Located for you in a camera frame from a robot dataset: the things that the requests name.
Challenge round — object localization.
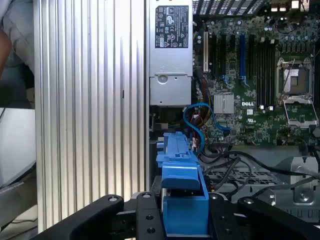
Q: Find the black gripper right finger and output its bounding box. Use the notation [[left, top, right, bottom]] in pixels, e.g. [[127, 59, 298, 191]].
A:
[[208, 192, 320, 240]]

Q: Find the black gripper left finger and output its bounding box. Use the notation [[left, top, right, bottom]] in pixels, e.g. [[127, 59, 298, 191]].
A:
[[29, 191, 165, 240]]

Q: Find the hard disk in blue carrier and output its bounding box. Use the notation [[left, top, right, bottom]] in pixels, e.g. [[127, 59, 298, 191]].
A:
[[155, 132, 199, 163]]

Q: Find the black RAM slot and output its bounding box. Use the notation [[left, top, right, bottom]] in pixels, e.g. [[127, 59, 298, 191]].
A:
[[266, 37, 271, 108], [261, 37, 267, 108], [256, 37, 262, 108], [270, 37, 276, 108]]

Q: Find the black expansion slot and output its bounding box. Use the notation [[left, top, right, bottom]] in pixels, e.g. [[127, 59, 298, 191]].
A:
[[220, 33, 227, 77], [211, 33, 218, 77], [248, 33, 255, 81]]

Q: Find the blue expansion slot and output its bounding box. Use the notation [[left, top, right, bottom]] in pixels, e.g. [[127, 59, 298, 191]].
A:
[[239, 33, 247, 79]]

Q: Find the white expansion slot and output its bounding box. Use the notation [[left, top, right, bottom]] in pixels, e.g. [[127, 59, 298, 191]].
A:
[[203, 31, 210, 73]]

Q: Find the perforated metal drive cage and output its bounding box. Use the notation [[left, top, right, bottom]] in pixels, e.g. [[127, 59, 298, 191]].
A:
[[204, 149, 320, 218]]

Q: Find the black grey PC case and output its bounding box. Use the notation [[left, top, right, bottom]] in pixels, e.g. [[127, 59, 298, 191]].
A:
[[146, 0, 320, 226]]

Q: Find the green Dell motherboard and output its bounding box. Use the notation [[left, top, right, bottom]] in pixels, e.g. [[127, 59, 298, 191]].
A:
[[193, 12, 320, 151]]

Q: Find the silver finned heat sink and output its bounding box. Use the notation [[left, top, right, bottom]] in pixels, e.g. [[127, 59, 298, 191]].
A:
[[213, 92, 235, 115]]

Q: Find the silver power supply unit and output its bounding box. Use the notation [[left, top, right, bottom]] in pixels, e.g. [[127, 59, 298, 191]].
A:
[[149, 0, 194, 107]]

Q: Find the CPU socket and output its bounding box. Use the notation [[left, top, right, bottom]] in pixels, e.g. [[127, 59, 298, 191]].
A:
[[276, 57, 315, 97]]

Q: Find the person's white shirt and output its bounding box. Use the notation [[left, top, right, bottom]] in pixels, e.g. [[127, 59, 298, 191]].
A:
[[0, 0, 35, 74]]

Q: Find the thick black wire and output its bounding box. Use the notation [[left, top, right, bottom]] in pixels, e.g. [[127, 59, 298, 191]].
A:
[[247, 176, 320, 201], [224, 149, 320, 180]]

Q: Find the blue disk wire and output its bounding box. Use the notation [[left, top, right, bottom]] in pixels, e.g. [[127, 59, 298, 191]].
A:
[[183, 102, 232, 154]]

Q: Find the red yellow power wire bundle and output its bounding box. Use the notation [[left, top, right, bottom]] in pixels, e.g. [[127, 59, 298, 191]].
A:
[[189, 104, 214, 133]]

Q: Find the metal socket cover frame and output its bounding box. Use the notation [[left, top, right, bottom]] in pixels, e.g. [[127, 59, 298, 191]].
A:
[[282, 95, 320, 129]]

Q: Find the thin wire locking lever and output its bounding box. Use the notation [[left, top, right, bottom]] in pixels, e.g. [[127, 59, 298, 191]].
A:
[[281, 58, 297, 95]]

